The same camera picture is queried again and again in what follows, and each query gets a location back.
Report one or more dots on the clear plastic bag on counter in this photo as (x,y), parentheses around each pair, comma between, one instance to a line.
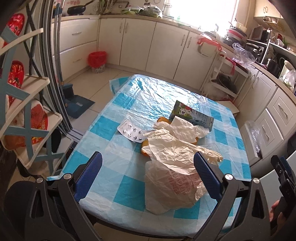
(242,56)

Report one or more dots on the black wok on stove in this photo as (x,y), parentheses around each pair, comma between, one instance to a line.
(78,10)

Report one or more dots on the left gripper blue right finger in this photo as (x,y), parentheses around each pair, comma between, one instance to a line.
(224,189)

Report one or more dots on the small white wooden stool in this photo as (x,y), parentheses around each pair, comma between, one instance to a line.
(231,106)

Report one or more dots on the blue checkered tablecloth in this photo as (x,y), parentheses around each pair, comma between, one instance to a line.
(117,193)

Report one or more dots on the white electric kettle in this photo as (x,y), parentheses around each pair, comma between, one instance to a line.
(285,70)

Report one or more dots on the red trash bin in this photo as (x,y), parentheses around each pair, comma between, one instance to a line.
(97,61)

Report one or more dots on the milk carton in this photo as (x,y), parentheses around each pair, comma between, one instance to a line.
(191,115)

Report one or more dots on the clear plastic bag in drawer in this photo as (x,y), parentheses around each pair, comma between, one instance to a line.
(255,134)

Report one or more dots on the silver pill blister pack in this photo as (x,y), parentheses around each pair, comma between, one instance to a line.
(131,132)

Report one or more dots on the person right hand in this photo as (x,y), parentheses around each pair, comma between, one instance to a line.
(279,220)

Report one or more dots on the white tissue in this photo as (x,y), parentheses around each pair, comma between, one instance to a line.
(181,129)

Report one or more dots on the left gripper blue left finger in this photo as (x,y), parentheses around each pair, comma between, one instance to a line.
(74,187)

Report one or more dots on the white plastic bag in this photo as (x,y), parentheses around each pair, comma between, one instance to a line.
(171,180)

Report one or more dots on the white open drawer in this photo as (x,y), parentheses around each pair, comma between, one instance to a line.
(252,155)

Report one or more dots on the black frying pan on rack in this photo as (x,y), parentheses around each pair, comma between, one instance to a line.
(225,82)

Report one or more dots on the white shelf rack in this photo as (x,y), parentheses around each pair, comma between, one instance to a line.
(225,65)

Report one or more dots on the white tiered shelf stand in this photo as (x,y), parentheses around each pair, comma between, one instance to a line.
(29,128)

